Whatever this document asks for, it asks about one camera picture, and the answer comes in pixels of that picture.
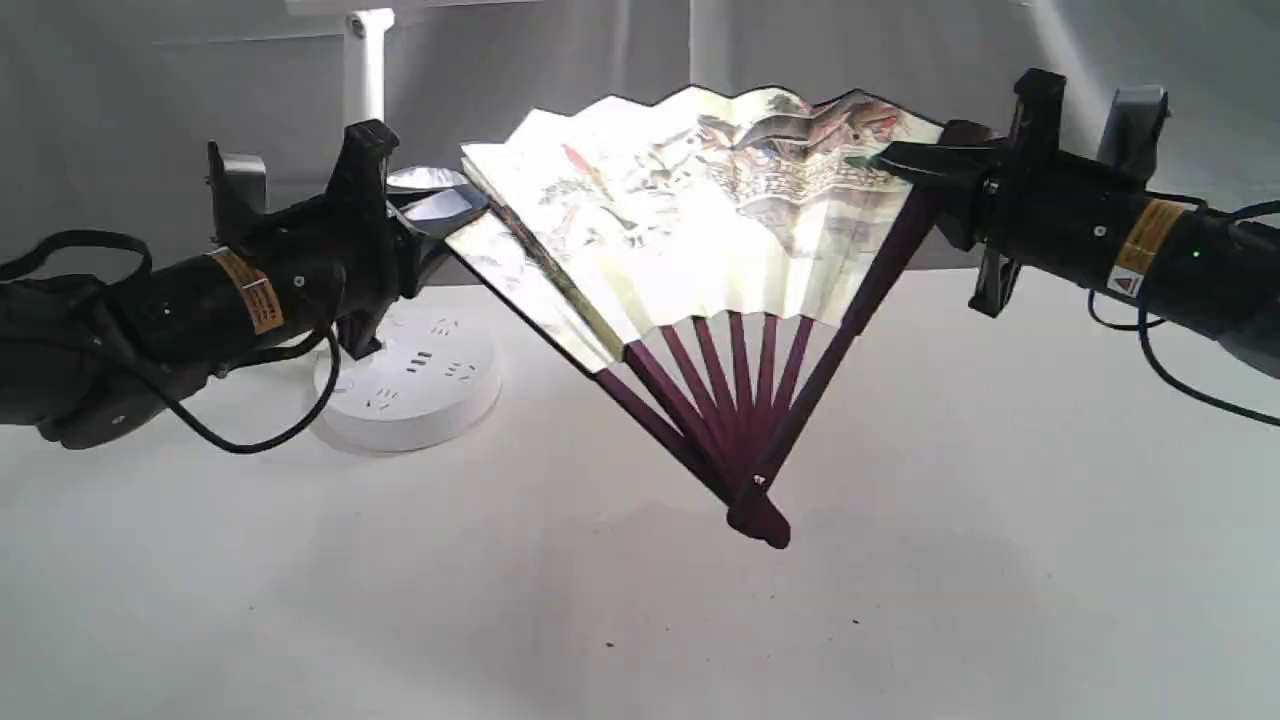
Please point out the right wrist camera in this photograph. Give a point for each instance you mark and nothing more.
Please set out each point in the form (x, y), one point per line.
(1134, 125)

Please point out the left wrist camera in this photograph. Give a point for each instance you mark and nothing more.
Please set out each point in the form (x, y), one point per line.
(238, 186)

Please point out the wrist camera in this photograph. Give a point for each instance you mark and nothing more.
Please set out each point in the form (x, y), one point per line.
(238, 186)
(1134, 125)

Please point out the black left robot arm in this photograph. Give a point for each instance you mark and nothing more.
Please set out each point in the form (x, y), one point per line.
(97, 341)

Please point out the painted paper folding fan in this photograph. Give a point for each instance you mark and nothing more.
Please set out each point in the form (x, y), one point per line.
(707, 260)

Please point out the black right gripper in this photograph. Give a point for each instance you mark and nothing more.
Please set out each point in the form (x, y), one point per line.
(1033, 205)

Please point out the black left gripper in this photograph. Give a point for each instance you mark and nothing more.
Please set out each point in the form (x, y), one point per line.
(331, 260)

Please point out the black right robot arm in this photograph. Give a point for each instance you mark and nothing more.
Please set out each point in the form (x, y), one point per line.
(1218, 276)

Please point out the white backdrop cloth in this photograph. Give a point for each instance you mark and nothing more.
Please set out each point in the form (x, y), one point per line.
(108, 105)

